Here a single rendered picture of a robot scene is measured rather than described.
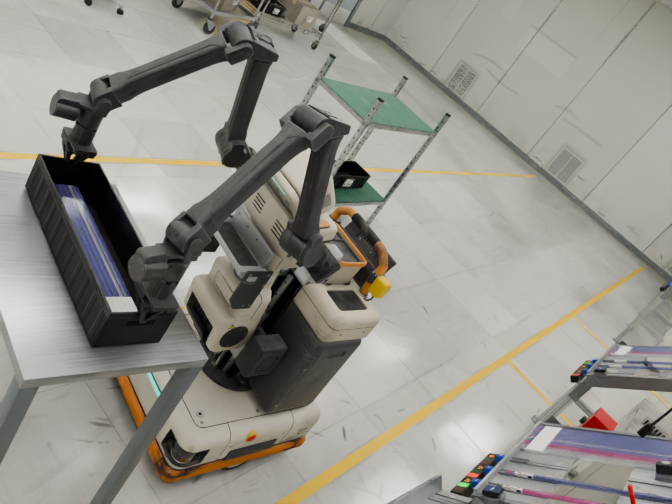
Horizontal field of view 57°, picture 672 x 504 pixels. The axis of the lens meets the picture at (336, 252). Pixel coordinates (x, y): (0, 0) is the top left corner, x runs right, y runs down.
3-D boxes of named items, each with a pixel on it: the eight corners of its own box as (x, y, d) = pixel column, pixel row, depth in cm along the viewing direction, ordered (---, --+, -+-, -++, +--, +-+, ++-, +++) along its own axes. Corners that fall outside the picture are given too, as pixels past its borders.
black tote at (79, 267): (159, 342, 152) (178, 311, 147) (91, 347, 139) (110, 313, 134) (85, 193, 181) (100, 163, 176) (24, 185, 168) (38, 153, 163)
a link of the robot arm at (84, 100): (114, 104, 157) (110, 81, 161) (68, 90, 149) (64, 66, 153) (96, 136, 163) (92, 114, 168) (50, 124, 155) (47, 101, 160)
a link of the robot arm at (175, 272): (197, 262, 134) (184, 244, 136) (172, 264, 128) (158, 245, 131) (184, 284, 137) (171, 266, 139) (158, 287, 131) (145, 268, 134)
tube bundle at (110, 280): (137, 330, 149) (143, 321, 148) (110, 331, 144) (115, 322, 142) (73, 195, 175) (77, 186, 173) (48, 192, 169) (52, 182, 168)
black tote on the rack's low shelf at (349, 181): (313, 189, 387) (323, 175, 382) (297, 172, 393) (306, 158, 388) (362, 189, 434) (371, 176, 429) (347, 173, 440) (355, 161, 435)
